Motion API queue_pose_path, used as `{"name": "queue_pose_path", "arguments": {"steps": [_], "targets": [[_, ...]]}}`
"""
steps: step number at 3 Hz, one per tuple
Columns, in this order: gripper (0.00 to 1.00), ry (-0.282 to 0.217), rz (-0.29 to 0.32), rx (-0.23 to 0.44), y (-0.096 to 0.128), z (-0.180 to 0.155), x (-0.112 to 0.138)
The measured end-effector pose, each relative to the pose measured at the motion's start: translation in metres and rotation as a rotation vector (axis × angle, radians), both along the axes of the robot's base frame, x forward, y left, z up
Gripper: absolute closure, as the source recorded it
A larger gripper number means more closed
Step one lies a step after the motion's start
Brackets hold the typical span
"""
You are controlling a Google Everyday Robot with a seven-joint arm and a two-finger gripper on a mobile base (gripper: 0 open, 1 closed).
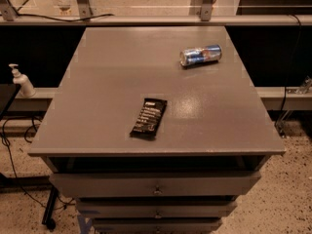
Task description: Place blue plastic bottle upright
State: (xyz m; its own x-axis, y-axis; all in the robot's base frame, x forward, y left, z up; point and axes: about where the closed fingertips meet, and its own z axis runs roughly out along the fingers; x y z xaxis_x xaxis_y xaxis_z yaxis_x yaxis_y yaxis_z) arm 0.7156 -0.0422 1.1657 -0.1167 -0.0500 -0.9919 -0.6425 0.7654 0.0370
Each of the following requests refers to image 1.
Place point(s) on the white pump dispenser bottle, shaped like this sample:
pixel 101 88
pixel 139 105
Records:
pixel 26 88

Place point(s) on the black snack bar wrapper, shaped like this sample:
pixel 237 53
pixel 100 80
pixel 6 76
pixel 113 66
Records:
pixel 149 118

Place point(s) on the grey drawer cabinet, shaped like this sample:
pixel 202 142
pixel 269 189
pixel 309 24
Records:
pixel 215 120

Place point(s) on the blue silver drink can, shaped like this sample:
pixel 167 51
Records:
pixel 200 55

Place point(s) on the top grey drawer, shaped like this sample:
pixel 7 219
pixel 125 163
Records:
pixel 154 184

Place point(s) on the grey drawer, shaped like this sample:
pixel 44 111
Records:
pixel 154 184
pixel 157 226
pixel 155 209

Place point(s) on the middle grey drawer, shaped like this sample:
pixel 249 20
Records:
pixel 155 209

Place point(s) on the bottom grey drawer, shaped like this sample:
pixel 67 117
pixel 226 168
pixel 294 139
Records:
pixel 157 226

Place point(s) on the black side table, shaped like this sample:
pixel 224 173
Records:
pixel 8 93

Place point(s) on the grey metal rail frame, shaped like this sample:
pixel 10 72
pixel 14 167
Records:
pixel 208 15

